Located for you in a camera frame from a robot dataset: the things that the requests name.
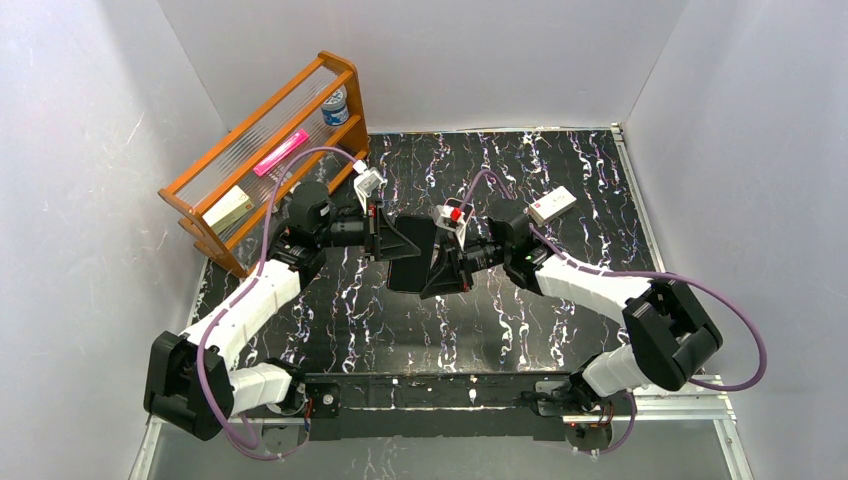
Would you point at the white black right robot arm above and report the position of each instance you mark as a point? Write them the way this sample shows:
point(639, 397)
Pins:
point(670, 334)

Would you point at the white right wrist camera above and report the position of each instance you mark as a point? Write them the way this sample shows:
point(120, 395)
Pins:
point(453, 217)

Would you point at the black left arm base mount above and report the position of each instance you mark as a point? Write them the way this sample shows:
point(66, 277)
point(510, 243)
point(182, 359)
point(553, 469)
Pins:
point(323, 399)

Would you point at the black phone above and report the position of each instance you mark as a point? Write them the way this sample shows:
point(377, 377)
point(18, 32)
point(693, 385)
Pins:
point(410, 274)

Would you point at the pink flat box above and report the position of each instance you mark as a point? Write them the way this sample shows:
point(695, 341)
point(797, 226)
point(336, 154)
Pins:
point(281, 152)

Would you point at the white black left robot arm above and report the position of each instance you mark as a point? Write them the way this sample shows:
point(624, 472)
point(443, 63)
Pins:
point(193, 380)

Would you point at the white blue round jar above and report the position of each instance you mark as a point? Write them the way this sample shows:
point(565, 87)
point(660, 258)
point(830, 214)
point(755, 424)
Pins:
point(334, 108)

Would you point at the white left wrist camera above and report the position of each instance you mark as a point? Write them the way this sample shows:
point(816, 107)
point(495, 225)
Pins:
point(368, 180)

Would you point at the white red box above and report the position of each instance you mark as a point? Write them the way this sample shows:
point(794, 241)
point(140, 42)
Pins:
point(551, 205)

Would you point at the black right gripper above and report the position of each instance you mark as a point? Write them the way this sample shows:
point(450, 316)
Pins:
point(460, 266)

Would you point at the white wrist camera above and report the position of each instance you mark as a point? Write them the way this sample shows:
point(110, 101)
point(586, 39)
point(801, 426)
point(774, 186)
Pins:
point(453, 217)
point(368, 180)

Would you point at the orange wooden shelf rack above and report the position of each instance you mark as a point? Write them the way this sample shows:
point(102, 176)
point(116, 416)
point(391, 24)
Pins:
point(230, 162)

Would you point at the cream green box on shelf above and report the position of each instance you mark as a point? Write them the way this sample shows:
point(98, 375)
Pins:
point(228, 209)

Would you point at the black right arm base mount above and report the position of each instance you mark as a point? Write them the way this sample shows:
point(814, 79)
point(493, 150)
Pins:
point(549, 398)

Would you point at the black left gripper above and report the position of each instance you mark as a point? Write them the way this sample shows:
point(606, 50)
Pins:
point(377, 234)

